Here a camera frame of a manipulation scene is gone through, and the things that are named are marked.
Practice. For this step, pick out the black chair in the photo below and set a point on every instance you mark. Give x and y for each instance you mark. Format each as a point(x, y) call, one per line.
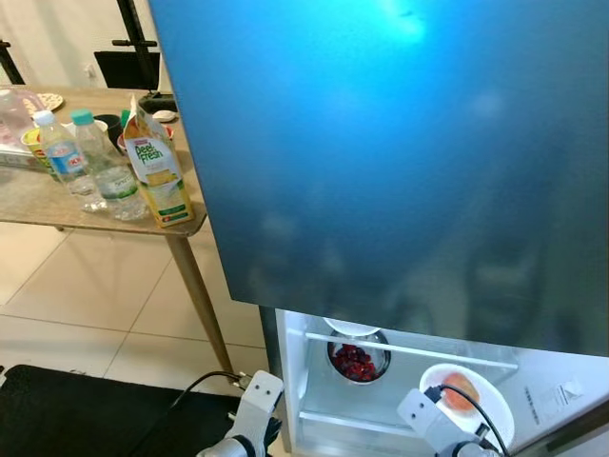
point(124, 69)

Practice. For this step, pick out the clear plastic container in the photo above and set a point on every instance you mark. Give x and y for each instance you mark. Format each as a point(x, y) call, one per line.
point(14, 119)

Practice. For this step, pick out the small patterned plate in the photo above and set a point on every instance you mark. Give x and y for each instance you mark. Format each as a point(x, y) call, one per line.
point(49, 101)

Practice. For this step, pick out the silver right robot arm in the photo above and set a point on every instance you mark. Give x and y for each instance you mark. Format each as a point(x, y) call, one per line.
point(471, 450)

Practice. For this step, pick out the orange peach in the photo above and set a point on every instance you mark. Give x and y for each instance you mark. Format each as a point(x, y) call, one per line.
point(464, 400)

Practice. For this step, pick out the black tripod stand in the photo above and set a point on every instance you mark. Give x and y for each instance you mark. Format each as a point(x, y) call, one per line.
point(130, 38)

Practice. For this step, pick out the white green juice carton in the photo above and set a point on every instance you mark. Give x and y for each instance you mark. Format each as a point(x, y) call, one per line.
point(157, 171)

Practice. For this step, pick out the white round plate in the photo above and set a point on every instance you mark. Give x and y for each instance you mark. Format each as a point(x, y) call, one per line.
point(502, 405)

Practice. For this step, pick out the yellow green cup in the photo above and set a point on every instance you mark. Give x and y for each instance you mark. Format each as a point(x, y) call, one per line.
point(36, 143)

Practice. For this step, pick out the black mug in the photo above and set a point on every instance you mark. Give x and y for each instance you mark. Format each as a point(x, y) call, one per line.
point(109, 129)

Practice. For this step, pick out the black floor mat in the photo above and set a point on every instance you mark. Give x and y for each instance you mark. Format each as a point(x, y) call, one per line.
point(95, 419)

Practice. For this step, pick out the clear teal-capped water bottle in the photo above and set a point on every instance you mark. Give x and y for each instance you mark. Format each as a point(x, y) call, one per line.
point(114, 181)

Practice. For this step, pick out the steel bowl of red berries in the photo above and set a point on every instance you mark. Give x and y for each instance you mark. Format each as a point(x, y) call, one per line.
point(357, 364)

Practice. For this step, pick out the wooden table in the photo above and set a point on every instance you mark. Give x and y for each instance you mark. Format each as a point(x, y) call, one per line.
point(38, 200)

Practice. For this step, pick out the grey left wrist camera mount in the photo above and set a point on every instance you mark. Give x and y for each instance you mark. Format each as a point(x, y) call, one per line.
point(257, 405)

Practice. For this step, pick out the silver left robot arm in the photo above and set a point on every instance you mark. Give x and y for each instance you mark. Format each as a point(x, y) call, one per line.
point(228, 449)

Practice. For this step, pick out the glass fridge shelf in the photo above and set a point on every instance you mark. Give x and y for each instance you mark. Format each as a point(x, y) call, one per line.
point(447, 355)
point(333, 419)

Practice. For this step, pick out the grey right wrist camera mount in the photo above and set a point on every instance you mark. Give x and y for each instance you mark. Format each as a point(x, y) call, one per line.
point(428, 419)

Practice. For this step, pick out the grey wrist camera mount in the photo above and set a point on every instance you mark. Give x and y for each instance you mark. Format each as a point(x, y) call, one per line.
point(257, 405)
point(428, 419)

